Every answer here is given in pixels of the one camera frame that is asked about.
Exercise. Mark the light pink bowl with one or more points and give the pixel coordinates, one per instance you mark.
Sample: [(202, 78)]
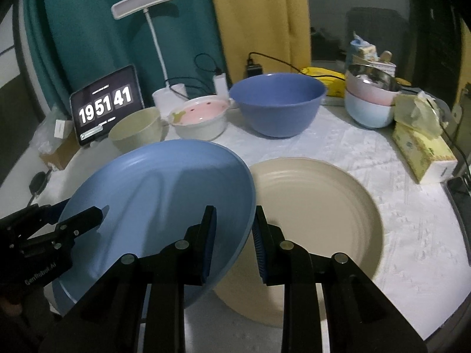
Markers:
[(368, 95)]

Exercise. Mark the light blue bowl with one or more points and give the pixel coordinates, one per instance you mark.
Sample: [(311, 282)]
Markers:
[(368, 116)]

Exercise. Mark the large blue bowl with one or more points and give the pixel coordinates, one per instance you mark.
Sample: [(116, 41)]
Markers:
[(276, 117)]

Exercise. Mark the patterned paper box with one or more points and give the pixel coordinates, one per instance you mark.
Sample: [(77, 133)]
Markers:
[(382, 67)]

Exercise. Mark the white charger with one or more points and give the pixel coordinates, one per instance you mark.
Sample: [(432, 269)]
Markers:
[(220, 84)]

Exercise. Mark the blue plate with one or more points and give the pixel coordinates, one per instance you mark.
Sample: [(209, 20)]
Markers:
[(165, 176)]

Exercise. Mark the yellow curtain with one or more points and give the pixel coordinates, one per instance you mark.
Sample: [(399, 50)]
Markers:
[(257, 18)]

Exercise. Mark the black charger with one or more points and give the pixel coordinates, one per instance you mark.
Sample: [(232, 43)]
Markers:
[(254, 70)]

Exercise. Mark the tablet showing clock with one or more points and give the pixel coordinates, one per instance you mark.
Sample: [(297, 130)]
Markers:
[(106, 103)]

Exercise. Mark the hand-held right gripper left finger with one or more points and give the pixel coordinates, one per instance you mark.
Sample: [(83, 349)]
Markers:
[(209, 242)]

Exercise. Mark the yellow tissue box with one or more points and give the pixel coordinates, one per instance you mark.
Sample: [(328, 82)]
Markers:
[(423, 150)]

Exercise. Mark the steel bowl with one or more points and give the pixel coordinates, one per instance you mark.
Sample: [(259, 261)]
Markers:
[(371, 77)]

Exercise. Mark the cream bowl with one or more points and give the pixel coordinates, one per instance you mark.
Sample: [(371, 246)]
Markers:
[(136, 132)]

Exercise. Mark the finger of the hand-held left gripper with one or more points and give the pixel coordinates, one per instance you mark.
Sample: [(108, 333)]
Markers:
[(51, 213), (84, 220)]

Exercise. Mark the small white box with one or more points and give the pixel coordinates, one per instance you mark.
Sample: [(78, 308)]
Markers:
[(61, 130)]

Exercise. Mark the white desk lamp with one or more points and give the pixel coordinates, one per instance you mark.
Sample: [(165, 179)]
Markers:
[(147, 2)]

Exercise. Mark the teal curtain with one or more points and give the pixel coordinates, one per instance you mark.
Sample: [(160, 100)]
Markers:
[(92, 44)]

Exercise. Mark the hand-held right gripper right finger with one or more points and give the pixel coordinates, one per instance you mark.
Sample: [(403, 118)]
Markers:
[(259, 242)]

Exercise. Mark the yellow wipes packet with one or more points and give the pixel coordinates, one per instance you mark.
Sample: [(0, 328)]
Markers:
[(323, 81)]

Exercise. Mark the cream plate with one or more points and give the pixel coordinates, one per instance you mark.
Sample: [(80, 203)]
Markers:
[(312, 209)]

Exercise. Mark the pink strawberry print bowl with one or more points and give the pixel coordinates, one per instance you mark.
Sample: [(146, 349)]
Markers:
[(198, 127)]

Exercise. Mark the clear plastic bag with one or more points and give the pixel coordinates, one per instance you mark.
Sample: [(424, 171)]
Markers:
[(46, 136)]

